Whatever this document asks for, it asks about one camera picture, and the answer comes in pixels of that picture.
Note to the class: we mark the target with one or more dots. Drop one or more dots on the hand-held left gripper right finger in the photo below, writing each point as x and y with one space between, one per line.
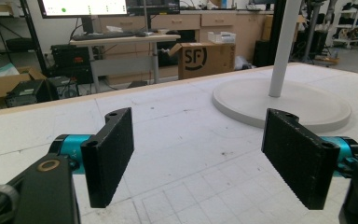
301 158

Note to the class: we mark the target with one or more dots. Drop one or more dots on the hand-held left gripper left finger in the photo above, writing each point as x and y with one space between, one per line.
107 155

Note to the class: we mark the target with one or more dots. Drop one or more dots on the white hook rack stand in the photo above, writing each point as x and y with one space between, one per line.
279 99

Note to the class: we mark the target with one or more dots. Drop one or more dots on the white grid mat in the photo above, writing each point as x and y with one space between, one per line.
183 149

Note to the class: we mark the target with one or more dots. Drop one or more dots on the black computer tower with fan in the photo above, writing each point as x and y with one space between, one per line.
63 88

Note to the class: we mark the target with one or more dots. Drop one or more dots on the black computer tower green label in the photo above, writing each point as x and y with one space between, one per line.
28 93

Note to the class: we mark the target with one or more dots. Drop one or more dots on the black equipment case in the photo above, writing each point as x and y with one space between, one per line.
70 56

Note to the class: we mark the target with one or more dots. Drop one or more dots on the white-legged desk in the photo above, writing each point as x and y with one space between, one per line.
124 40

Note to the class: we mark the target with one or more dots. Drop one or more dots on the black keyboard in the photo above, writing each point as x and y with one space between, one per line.
102 36

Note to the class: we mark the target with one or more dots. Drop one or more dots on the open brown cardboard box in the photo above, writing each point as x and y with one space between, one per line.
0 85

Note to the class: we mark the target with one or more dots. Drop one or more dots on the cardboard box with black logo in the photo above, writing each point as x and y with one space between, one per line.
205 60

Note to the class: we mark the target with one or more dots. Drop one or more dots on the white shelf cart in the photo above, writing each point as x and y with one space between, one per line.
352 25

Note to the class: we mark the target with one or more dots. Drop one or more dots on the clear plastic container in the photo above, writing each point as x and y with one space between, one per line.
221 37

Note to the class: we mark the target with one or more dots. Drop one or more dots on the computer monitor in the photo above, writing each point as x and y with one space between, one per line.
84 6

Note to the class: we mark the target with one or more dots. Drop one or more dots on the wooden cabinet with drawers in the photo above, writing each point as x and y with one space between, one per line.
217 21

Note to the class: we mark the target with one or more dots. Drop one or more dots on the black metal frame stand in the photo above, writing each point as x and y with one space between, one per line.
276 28
34 37

